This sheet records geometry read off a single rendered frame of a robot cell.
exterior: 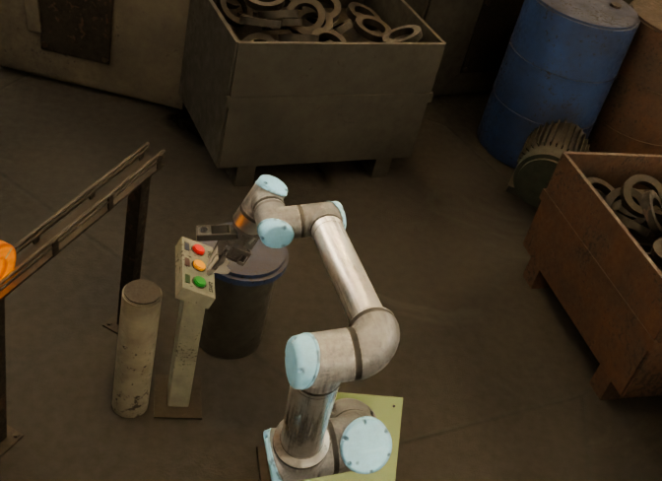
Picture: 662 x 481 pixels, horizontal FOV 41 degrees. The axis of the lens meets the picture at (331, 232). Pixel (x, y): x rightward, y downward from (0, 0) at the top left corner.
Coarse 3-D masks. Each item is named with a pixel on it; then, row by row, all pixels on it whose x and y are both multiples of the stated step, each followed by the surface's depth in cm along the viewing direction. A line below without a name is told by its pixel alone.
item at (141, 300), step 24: (144, 288) 268; (120, 312) 269; (144, 312) 264; (120, 336) 273; (144, 336) 271; (120, 360) 278; (144, 360) 278; (120, 384) 284; (144, 384) 286; (120, 408) 291; (144, 408) 294
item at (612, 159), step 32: (576, 160) 375; (608, 160) 380; (640, 160) 385; (544, 192) 383; (576, 192) 361; (608, 192) 377; (640, 192) 379; (544, 224) 384; (576, 224) 361; (608, 224) 342; (640, 224) 361; (544, 256) 384; (576, 256) 361; (608, 256) 342; (640, 256) 324; (544, 288) 398; (576, 288) 361; (608, 288) 341; (640, 288) 324; (576, 320) 361; (608, 320) 342; (640, 320) 324; (608, 352) 342; (640, 352) 324; (608, 384) 343; (640, 384) 332
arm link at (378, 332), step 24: (312, 216) 236; (336, 216) 235; (336, 240) 223; (336, 264) 216; (360, 264) 216; (336, 288) 212; (360, 288) 206; (360, 312) 197; (384, 312) 196; (360, 336) 188; (384, 336) 191; (384, 360) 190
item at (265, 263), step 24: (216, 240) 307; (264, 264) 303; (216, 288) 305; (240, 288) 302; (264, 288) 307; (216, 312) 311; (240, 312) 309; (264, 312) 318; (216, 336) 317; (240, 336) 317
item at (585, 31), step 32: (544, 0) 435; (576, 0) 445; (608, 0) 455; (544, 32) 435; (576, 32) 426; (608, 32) 425; (512, 64) 457; (544, 64) 441; (576, 64) 435; (608, 64) 439; (512, 96) 460; (544, 96) 448; (576, 96) 446; (480, 128) 491; (512, 128) 466; (512, 160) 473
